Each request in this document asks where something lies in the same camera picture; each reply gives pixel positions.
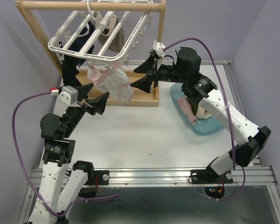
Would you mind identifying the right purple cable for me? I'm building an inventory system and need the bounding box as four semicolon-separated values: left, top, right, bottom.
163;37;245;202

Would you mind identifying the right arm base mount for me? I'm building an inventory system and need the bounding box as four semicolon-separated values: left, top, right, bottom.
188;169;233;185

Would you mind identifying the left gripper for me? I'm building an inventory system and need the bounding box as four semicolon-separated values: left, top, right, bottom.
64;82;111;135

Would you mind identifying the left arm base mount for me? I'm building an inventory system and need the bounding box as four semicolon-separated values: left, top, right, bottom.
85;169;110;186

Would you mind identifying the pink mauve underwear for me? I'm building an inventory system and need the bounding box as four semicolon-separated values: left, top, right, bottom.
177;98;197;125

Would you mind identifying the aluminium mounting rail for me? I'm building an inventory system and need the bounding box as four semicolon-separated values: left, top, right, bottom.
29;166;277;187

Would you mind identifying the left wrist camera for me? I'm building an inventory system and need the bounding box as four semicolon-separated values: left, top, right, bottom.
57;86;78;106

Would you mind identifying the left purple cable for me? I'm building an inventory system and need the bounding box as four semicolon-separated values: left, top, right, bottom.
12;88;121;217

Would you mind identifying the dark green underwear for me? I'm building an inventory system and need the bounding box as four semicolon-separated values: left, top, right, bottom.
189;100;212;119

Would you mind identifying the light pink underwear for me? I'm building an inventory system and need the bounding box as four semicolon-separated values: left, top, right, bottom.
87;62;133;102

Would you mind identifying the wooden clothes rack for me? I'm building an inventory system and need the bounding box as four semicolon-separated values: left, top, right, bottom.
15;0;166;106

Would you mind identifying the navy underwear white trim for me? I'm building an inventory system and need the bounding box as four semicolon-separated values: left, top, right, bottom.
69;21;95;52

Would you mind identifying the teal plastic basin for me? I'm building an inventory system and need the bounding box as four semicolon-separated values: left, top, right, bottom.
169;83;224;135

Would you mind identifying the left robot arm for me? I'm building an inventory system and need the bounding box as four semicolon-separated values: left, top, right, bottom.
28;83;110;224

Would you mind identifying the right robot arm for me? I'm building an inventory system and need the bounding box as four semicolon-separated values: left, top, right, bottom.
131;47;271;182

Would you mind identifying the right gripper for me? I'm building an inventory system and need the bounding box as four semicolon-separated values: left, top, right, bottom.
130;55;188;94

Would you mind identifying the black underwear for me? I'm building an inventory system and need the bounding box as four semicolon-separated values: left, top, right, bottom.
61;55;86;87

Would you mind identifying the white plastic clip hanger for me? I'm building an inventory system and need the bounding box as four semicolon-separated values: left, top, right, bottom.
48;0;153;65

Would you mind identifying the purple cable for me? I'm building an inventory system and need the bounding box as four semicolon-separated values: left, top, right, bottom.
163;37;245;202
12;88;121;217

